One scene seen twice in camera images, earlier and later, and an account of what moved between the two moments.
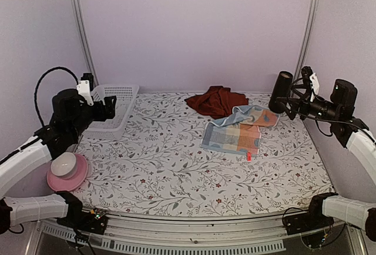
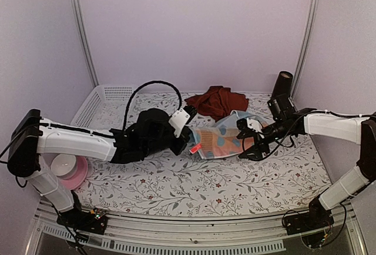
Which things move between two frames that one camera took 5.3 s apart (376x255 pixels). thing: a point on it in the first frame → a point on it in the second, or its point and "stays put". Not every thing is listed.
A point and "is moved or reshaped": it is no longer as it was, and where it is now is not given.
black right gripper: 304,101 → 255,148
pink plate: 57,183 stays put
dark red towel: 217,102 stays put
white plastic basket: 125,96 stays put
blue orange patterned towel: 239,131 is moved or reshaped
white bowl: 64,165 stays put
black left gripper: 102,115 → 178,148
